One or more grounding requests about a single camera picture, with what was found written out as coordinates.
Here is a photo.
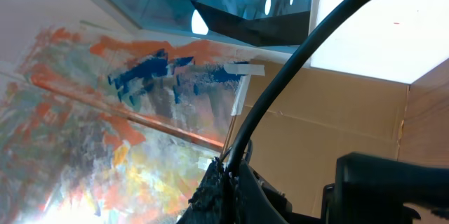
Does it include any thick black USB cable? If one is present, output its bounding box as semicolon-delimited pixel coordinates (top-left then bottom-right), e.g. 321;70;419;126
226;0;422;176

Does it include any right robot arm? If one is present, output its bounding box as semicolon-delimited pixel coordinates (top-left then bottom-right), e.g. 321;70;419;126
179;153;448;224

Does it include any colourful painted sheet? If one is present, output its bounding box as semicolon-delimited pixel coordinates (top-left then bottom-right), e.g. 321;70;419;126
1;25;256;223

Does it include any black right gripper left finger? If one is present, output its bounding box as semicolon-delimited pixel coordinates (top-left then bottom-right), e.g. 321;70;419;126
177;159;232;224

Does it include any white tape strip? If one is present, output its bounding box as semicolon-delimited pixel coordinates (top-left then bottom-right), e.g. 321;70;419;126
224;64;265;116

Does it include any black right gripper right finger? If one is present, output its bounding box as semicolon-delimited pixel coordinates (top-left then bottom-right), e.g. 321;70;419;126
234;162;291;224

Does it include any cardboard panel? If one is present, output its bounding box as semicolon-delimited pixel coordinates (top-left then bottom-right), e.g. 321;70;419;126
224;58;449;224

